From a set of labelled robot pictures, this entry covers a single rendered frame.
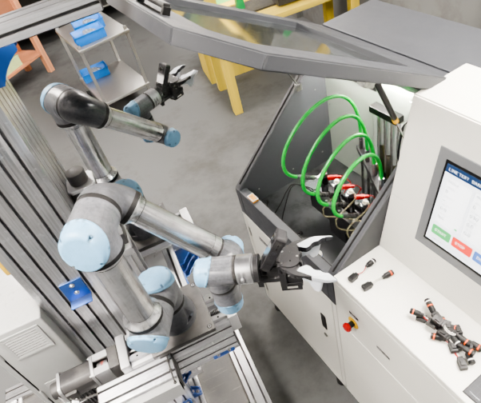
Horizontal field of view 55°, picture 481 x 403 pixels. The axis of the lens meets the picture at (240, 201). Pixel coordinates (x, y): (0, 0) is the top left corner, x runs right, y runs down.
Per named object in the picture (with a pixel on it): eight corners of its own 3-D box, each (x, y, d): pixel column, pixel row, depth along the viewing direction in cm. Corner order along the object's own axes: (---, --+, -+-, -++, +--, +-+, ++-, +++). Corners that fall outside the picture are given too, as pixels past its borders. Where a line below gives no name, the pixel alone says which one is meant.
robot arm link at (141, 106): (126, 121, 190) (118, 104, 184) (146, 108, 195) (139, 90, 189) (137, 126, 185) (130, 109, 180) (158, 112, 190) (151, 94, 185)
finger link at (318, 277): (339, 293, 107) (306, 279, 113) (336, 276, 104) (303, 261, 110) (331, 302, 106) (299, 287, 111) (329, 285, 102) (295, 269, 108)
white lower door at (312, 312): (268, 295, 269) (244, 214, 223) (271, 293, 270) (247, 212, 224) (341, 381, 224) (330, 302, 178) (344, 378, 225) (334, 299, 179)
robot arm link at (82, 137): (115, 214, 188) (50, 100, 152) (96, 201, 197) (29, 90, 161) (137, 196, 194) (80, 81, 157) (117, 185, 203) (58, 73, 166)
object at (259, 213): (246, 215, 222) (239, 191, 211) (253, 210, 223) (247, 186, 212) (328, 299, 179) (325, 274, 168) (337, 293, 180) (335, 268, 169)
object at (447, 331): (402, 319, 146) (403, 309, 142) (427, 301, 149) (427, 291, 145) (463, 374, 130) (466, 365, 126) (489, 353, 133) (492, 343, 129)
